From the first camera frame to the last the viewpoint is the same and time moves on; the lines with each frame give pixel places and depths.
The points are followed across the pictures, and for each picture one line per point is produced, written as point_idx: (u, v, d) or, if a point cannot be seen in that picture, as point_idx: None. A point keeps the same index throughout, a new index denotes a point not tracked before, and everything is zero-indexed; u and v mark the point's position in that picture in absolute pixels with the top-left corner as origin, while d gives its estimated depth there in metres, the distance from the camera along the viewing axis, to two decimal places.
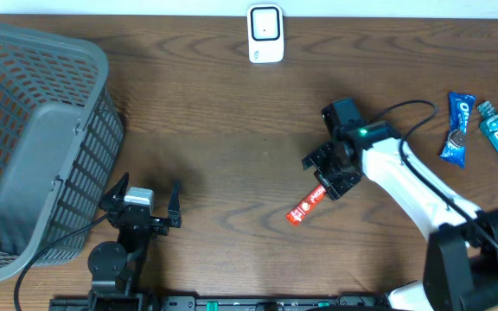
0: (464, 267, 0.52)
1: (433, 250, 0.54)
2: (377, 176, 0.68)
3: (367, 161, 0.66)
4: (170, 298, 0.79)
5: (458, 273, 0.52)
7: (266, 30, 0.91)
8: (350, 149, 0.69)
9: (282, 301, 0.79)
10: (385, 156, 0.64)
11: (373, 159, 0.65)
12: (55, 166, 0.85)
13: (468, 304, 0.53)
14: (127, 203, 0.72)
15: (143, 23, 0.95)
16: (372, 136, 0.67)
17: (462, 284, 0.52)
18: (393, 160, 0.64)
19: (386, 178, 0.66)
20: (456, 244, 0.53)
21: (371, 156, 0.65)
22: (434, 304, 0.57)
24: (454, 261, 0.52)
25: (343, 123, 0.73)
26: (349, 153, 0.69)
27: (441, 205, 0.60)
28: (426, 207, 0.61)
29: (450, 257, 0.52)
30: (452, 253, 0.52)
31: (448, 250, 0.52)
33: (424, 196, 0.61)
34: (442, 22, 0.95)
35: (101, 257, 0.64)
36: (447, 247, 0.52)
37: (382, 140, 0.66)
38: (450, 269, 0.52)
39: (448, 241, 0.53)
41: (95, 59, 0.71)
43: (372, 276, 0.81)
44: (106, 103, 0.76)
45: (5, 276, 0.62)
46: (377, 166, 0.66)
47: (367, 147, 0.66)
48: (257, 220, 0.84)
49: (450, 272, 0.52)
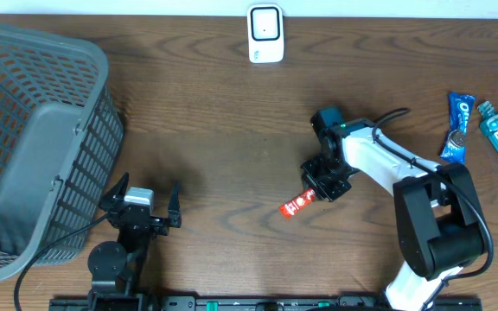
0: (428, 212, 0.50)
1: (397, 202, 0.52)
2: (354, 161, 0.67)
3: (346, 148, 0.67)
4: (170, 298, 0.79)
5: (423, 219, 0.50)
7: (266, 30, 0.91)
8: (334, 142, 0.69)
9: (282, 301, 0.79)
10: (358, 139, 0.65)
11: (349, 144, 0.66)
12: (55, 166, 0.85)
13: (437, 254, 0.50)
14: (127, 203, 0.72)
15: (143, 23, 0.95)
16: (353, 130, 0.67)
17: (429, 231, 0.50)
18: (367, 140, 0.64)
19: (362, 161, 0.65)
20: (418, 193, 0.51)
21: (346, 141, 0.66)
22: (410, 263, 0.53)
24: (417, 207, 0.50)
25: (328, 124, 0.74)
26: (333, 146, 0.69)
27: (405, 165, 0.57)
28: (391, 169, 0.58)
29: (412, 204, 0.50)
30: (414, 199, 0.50)
31: (410, 197, 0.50)
33: (390, 161, 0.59)
34: (442, 22, 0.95)
35: (101, 257, 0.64)
36: (410, 193, 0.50)
37: (359, 130, 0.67)
38: (416, 215, 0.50)
39: (409, 187, 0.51)
41: (95, 60, 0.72)
43: (372, 276, 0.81)
44: (106, 103, 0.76)
45: (6, 276, 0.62)
46: (353, 149, 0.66)
47: (346, 136, 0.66)
48: (257, 220, 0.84)
49: (415, 219, 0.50)
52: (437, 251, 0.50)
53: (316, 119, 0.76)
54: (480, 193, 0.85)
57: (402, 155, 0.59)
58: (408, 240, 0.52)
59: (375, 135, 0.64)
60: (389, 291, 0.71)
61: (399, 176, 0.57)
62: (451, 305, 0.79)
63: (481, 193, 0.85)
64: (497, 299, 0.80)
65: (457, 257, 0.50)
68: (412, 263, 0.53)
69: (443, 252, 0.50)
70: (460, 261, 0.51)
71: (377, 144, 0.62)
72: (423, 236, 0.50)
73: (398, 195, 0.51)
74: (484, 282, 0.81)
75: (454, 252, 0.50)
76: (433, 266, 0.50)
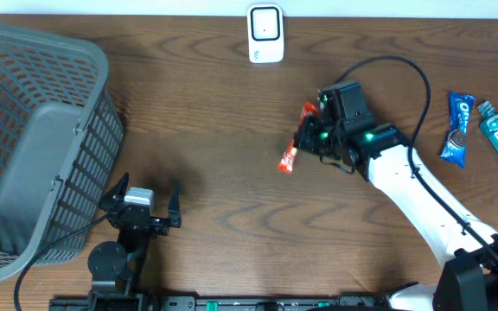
0: (482, 294, 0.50)
1: (449, 277, 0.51)
2: (384, 187, 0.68)
3: (374, 170, 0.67)
4: (170, 298, 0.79)
5: (475, 302, 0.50)
7: (266, 30, 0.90)
8: (355, 154, 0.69)
9: (282, 301, 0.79)
10: (396, 168, 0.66)
11: (380, 168, 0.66)
12: (55, 166, 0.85)
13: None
14: (127, 203, 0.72)
15: (143, 23, 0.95)
16: (380, 143, 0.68)
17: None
18: (405, 172, 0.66)
19: (395, 189, 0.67)
20: (471, 273, 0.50)
21: (379, 168, 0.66)
22: None
24: (470, 289, 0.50)
25: (349, 117, 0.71)
26: (355, 157, 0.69)
27: (456, 227, 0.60)
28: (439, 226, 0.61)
29: (465, 288, 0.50)
30: (468, 282, 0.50)
31: (463, 280, 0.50)
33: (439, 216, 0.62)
34: (442, 22, 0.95)
35: (101, 257, 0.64)
36: (463, 278, 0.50)
37: (390, 148, 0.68)
38: (469, 300, 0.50)
39: (463, 272, 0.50)
41: (95, 59, 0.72)
43: (372, 276, 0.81)
44: (106, 103, 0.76)
45: (5, 276, 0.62)
46: (387, 177, 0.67)
47: (376, 156, 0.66)
48: (257, 220, 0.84)
49: (469, 304, 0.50)
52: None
53: (340, 101, 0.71)
54: (480, 193, 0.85)
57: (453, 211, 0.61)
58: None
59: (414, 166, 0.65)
60: (393, 298, 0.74)
61: (450, 238, 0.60)
62: None
63: (481, 193, 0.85)
64: None
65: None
68: None
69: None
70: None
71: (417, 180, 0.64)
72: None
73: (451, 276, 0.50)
74: None
75: None
76: None
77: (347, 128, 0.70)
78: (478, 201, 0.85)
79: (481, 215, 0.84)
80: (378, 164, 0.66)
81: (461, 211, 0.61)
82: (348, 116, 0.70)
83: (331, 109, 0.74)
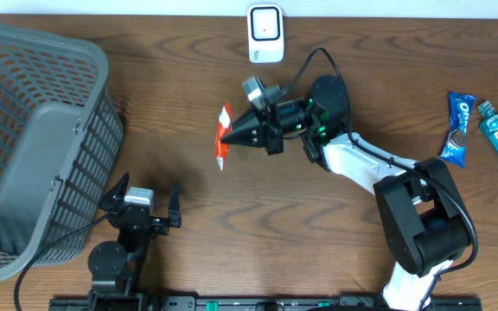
0: (411, 210, 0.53)
1: (380, 201, 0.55)
2: (340, 166, 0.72)
3: (329, 155, 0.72)
4: (170, 298, 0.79)
5: (406, 216, 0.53)
7: (266, 30, 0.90)
8: (316, 152, 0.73)
9: (282, 301, 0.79)
10: (340, 145, 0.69)
11: (331, 151, 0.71)
12: (54, 166, 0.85)
13: (425, 249, 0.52)
14: (127, 203, 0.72)
15: (143, 23, 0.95)
16: (332, 136, 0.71)
17: (414, 227, 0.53)
18: (346, 144, 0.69)
19: (347, 168, 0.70)
20: (397, 191, 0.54)
21: (330, 150, 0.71)
22: (399, 259, 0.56)
24: (399, 206, 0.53)
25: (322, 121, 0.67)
26: (315, 156, 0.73)
27: (384, 164, 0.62)
28: (371, 170, 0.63)
29: (393, 203, 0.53)
30: (394, 197, 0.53)
31: (390, 196, 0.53)
33: (368, 162, 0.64)
34: (442, 22, 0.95)
35: (100, 257, 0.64)
36: (390, 193, 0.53)
37: (337, 135, 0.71)
38: (399, 212, 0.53)
39: (391, 188, 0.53)
41: (96, 59, 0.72)
43: (372, 276, 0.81)
44: (106, 103, 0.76)
45: (5, 276, 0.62)
46: (336, 156, 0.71)
47: (326, 143, 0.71)
48: (258, 220, 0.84)
49: (400, 218, 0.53)
52: (424, 245, 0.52)
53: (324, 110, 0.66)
54: (480, 193, 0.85)
57: (380, 155, 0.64)
58: (396, 238, 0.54)
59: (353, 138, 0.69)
60: (387, 293, 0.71)
61: (379, 176, 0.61)
62: (451, 305, 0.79)
63: (481, 193, 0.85)
64: None
65: (444, 250, 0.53)
68: (404, 261, 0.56)
69: (429, 248, 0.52)
70: (448, 255, 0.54)
71: (356, 149, 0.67)
72: (408, 233, 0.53)
73: (379, 194, 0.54)
74: (484, 282, 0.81)
75: (440, 247, 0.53)
76: (423, 261, 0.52)
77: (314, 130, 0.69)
78: (478, 201, 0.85)
79: (481, 215, 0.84)
80: (328, 149, 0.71)
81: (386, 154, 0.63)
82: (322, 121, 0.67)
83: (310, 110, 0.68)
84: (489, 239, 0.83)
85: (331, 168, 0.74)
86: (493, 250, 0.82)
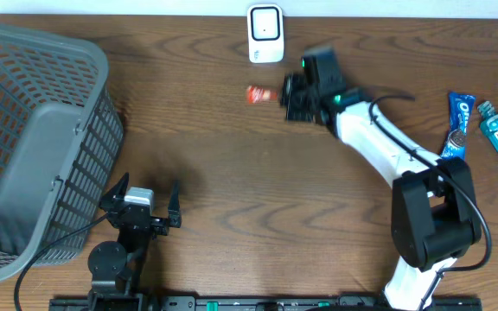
0: (426, 210, 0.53)
1: (398, 196, 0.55)
2: (349, 136, 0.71)
3: (341, 124, 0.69)
4: (170, 298, 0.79)
5: (422, 215, 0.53)
7: (266, 30, 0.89)
8: (327, 115, 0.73)
9: (282, 301, 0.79)
10: (356, 117, 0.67)
11: (345, 119, 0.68)
12: (54, 167, 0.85)
13: (431, 247, 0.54)
14: (127, 203, 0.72)
15: (143, 23, 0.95)
16: (347, 103, 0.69)
17: (426, 226, 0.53)
18: (364, 119, 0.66)
19: (359, 139, 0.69)
20: (416, 190, 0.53)
21: (343, 120, 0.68)
22: (402, 250, 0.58)
24: (415, 203, 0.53)
25: (323, 79, 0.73)
26: (326, 118, 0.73)
27: (405, 155, 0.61)
28: (391, 158, 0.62)
29: (411, 200, 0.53)
30: (412, 195, 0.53)
31: (409, 193, 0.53)
33: (389, 148, 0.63)
34: (442, 22, 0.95)
35: (101, 257, 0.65)
36: (410, 190, 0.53)
37: (354, 104, 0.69)
38: (413, 209, 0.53)
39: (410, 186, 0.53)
41: (95, 59, 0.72)
43: (372, 276, 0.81)
44: (106, 103, 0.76)
45: (5, 276, 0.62)
46: (349, 126, 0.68)
47: (341, 111, 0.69)
48: (258, 220, 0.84)
49: (413, 215, 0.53)
52: (430, 244, 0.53)
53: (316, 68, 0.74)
54: (480, 193, 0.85)
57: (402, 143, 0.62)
58: (405, 231, 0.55)
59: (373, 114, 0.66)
60: (389, 291, 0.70)
61: (399, 168, 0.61)
62: (451, 305, 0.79)
63: (482, 193, 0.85)
64: (497, 299, 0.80)
65: (450, 250, 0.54)
68: (406, 252, 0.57)
69: (436, 246, 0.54)
70: (451, 253, 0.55)
71: (374, 125, 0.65)
72: (418, 231, 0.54)
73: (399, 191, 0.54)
74: (484, 282, 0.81)
75: (446, 246, 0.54)
76: (426, 257, 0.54)
77: (320, 90, 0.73)
78: (478, 201, 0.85)
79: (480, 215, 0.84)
80: (343, 117, 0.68)
81: (410, 143, 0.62)
82: (322, 80, 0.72)
83: (309, 75, 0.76)
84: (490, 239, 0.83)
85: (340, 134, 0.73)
86: (493, 250, 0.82)
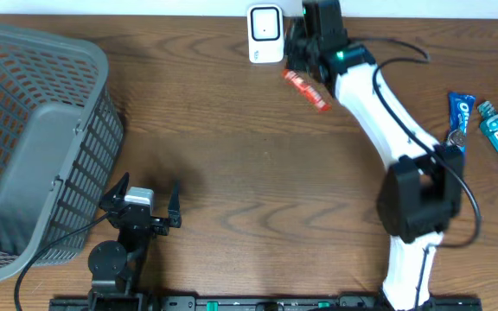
0: (417, 190, 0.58)
1: (392, 176, 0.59)
2: (346, 98, 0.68)
3: (342, 85, 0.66)
4: (170, 298, 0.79)
5: (412, 193, 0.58)
7: (266, 30, 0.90)
8: (326, 71, 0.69)
9: (282, 301, 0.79)
10: (360, 79, 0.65)
11: (347, 82, 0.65)
12: (54, 166, 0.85)
13: (415, 220, 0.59)
14: (127, 203, 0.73)
15: (143, 23, 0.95)
16: (348, 57, 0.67)
17: (414, 206, 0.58)
18: (367, 85, 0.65)
19: (360, 107, 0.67)
20: (411, 174, 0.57)
21: (346, 83, 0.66)
22: (389, 216, 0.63)
24: (408, 185, 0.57)
25: (325, 33, 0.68)
26: (325, 75, 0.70)
27: (405, 137, 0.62)
28: (390, 136, 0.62)
29: (405, 183, 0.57)
30: (406, 178, 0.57)
31: (403, 176, 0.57)
33: (387, 125, 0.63)
34: (442, 22, 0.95)
35: (101, 257, 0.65)
36: (404, 174, 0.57)
37: (358, 64, 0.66)
38: (405, 190, 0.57)
39: (402, 169, 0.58)
41: (95, 59, 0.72)
43: (372, 276, 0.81)
44: (105, 104, 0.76)
45: (5, 276, 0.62)
46: (351, 89, 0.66)
47: (342, 73, 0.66)
48: (258, 220, 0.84)
49: (404, 195, 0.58)
52: (415, 218, 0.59)
53: (316, 19, 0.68)
54: (480, 193, 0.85)
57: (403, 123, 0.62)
58: (394, 206, 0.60)
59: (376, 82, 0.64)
60: (388, 288, 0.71)
61: (397, 149, 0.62)
62: (451, 305, 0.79)
63: (482, 193, 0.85)
64: (497, 299, 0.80)
65: (431, 222, 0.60)
68: (392, 218, 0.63)
69: (419, 219, 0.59)
70: (432, 225, 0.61)
71: (376, 95, 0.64)
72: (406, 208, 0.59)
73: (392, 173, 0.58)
74: (484, 282, 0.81)
75: (428, 219, 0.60)
76: (410, 227, 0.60)
77: (321, 47, 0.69)
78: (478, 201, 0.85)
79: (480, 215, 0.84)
80: (346, 81, 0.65)
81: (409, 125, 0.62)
82: (322, 34, 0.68)
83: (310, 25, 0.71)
84: (490, 239, 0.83)
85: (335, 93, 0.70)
86: (493, 250, 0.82)
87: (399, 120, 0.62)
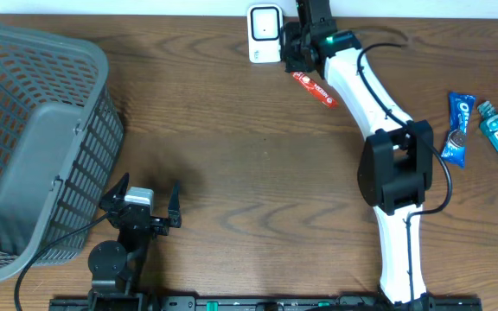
0: (391, 163, 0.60)
1: (368, 149, 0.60)
2: (332, 78, 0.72)
3: (329, 67, 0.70)
4: (171, 298, 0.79)
5: (386, 167, 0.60)
7: (266, 30, 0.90)
8: (316, 53, 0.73)
9: (282, 301, 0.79)
10: (346, 63, 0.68)
11: (334, 64, 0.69)
12: (54, 166, 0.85)
13: (388, 191, 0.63)
14: (127, 203, 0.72)
15: (143, 23, 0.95)
16: (337, 42, 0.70)
17: (387, 176, 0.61)
18: (351, 66, 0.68)
19: (342, 86, 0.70)
20: (385, 148, 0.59)
21: (333, 64, 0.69)
22: (364, 185, 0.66)
24: (382, 159, 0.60)
25: (315, 21, 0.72)
26: (315, 57, 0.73)
27: (381, 115, 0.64)
28: (369, 115, 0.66)
29: (379, 156, 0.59)
30: (381, 152, 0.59)
31: (378, 150, 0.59)
33: (368, 104, 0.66)
34: (442, 22, 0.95)
35: (101, 257, 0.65)
36: (379, 149, 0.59)
37: (344, 48, 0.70)
38: (379, 163, 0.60)
39: (379, 143, 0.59)
41: (95, 59, 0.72)
43: (372, 276, 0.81)
44: (106, 103, 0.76)
45: (6, 276, 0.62)
46: (337, 70, 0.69)
47: (330, 55, 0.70)
48: (258, 220, 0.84)
49: (379, 168, 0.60)
52: (388, 188, 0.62)
53: (307, 9, 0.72)
54: (480, 193, 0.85)
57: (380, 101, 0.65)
58: (369, 176, 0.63)
59: (360, 64, 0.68)
60: (388, 288, 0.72)
61: (374, 125, 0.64)
62: (451, 305, 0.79)
63: (481, 193, 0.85)
64: (497, 299, 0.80)
65: (404, 191, 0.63)
68: (367, 187, 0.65)
69: (392, 190, 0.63)
70: (405, 193, 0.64)
71: (360, 76, 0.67)
72: (379, 179, 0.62)
73: (369, 147, 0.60)
74: (484, 282, 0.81)
75: (401, 189, 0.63)
76: (383, 197, 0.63)
77: (311, 31, 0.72)
78: (478, 201, 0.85)
79: (480, 215, 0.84)
80: (333, 62, 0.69)
81: (388, 103, 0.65)
82: (313, 21, 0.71)
83: (304, 16, 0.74)
84: (489, 239, 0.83)
85: (324, 75, 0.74)
86: (493, 250, 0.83)
87: (378, 98, 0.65)
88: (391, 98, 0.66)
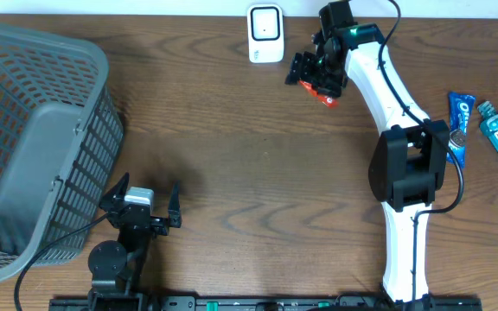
0: (403, 160, 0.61)
1: (382, 144, 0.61)
2: (353, 70, 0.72)
3: (351, 60, 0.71)
4: (170, 298, 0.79)
5: (399, 162, 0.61)
7: (266, 30, 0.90)
8: (338, 45, 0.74)
9: (282, 301, 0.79)
10: (367, 57, 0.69)
11: (355, 56, 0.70)
12: (54, 166, 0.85)
13: (398, 187, 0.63)
14: (127, 203, 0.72)
15: (143, 22, 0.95)
16: (361, 34, 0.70)
17: (399, 172, 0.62)
18: (373, 61, 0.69)
19: (361, 79, 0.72)
20: (399, 144, 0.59)
21: (354, 57, 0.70)
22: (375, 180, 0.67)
24: (395, 155, 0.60)
25: (336, 23, 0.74)
26: (337, 48, 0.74)
27: (399, 111, 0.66)
28: (386, 111, 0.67)
29: (392, 152, 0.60)
30: (395, 148, 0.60)
31: (392, 146, 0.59)
33: (386, 99, 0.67)
34: (443, 22, 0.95)
35: (101, 257, 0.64)
36: (393, 145, 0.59)
37: (367, 42, 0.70)
38: (392, 159, 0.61)
39: (393, 139, 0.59)
41: (95, 60, 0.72)
43: (372, 276, 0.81)
44: (106, 103, 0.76)
45: (6, 276, 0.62)
46: (357, 62, 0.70)
47: (353, 48, 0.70)
48: (258, 220, 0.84)
49: (391, 164, 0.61)
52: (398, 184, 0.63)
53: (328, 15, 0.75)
54: (480, 193, 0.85)
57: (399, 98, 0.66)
58: (380, 171, 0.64)
59: (381, 58, 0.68)
60: (388, 288, 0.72)
61: (392, 120, 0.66)
62: (451, 305, 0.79)
63: (481, 193, 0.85)
64: (496, 299, 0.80)
65: (413, 188, 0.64)
68: (378, 182, 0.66)
69: (402, 186, 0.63)
70: (415, 192, 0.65)
71: (380, 71, 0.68)
72: (392, 174, 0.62)
73: (383, 142, 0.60)
74: (484, 282, 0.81)
75: (411, 186, 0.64)
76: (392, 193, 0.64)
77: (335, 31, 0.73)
78: (478, 201, 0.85)
79: (480, 215, 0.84)
80: (354, 54, 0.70)
81: (406, 100, 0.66)
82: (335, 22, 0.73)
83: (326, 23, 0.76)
84: (490, 240, 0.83)
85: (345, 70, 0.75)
86: (493, 250, 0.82)
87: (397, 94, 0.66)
88: (409, 94, 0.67)
